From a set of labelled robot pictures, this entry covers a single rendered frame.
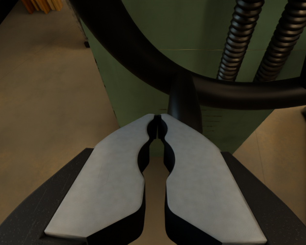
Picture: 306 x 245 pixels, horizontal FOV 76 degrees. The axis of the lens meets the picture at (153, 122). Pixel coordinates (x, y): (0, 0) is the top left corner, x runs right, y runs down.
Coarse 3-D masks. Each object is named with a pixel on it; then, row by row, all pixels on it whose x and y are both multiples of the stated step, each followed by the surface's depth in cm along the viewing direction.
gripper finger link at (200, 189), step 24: (168, 120) 11; (168, 144) 9; (192, 144) 9; (168, 168) 10; (192, 168) 8; (216, 168) 8; (168, 192) 7; (192, 192) 7; (216, 192) 7; (240, 192) 7; (168, 216) 6; (192, 216) 6; (216, 216) 6; (240, 216) 6; (192, 240) 6; (216, 240) 5; (240, 240) 5; (264, 240) 5
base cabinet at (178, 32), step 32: (128, 0) 29; (160, 0) 29; (192, 0) 29; (224, 0) 29; (160, 32) 33; (192, 32) 33; (224, 32) 33; (256, 32) 33; (192, 64) 39; (256, 64) 38; (288, 64) 38; (128, 96) 49; (160, 96) 49; (224, 128) 62
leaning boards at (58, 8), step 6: (24, 0) 136; (30, 0) 141; (36, 0) 139; (42, 0) 137; (48, 0) 140; (54, 0) 138; (60, 0) 144; (30, 6) 142; (36, 6) 143; (42, 6) 139; (48, 6) 144; (54, 6) 144; (60, 6) 145; (30, 12) 142; (48, 12) 144
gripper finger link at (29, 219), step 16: (80, 160) 8; (64, 176) 7; (32, 192) 7; (48, 192) 7; (64, 192) 7; (16, 208) 6; (32, 208) 6; (48, 208) 6; (0, 224) 6; (16, 224) 6; (32, 224) 6; (48, 224) 6; (0, 240) 5; (16, 240) 5; (32, 240) 5; (48, 240) 5; (64, 240) 5
